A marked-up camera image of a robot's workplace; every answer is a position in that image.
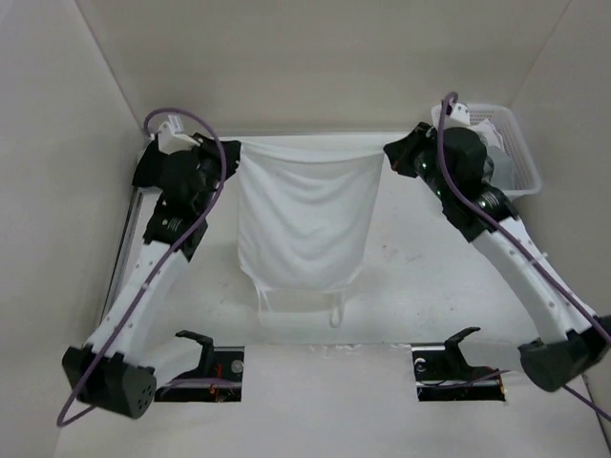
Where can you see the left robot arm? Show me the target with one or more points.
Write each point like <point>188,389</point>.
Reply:
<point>110,371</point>

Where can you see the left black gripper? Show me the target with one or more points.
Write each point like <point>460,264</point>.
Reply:
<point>232,156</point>

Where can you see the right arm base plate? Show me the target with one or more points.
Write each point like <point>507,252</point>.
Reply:
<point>440,376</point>

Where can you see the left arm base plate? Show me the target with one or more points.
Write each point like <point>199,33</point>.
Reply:
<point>220,382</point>

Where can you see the grey crumpled tank top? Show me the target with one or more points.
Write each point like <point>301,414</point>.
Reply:
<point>498,169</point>

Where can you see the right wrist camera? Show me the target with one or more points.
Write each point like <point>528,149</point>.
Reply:
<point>457,115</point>

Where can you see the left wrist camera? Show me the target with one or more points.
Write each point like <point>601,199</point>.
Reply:
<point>171,138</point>

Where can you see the white plastic basket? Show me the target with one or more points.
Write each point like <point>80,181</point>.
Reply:
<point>526,175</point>

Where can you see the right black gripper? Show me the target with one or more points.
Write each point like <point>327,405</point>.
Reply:
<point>402,151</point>

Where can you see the white crumpled tank top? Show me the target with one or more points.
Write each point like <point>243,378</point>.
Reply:
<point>489,134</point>

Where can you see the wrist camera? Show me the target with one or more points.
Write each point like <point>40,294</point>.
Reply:
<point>457,115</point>
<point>171,138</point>

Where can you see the white tank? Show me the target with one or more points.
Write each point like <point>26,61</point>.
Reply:
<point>489,134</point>
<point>303,222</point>

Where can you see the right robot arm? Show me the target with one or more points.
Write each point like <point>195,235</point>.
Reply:
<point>571,337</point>

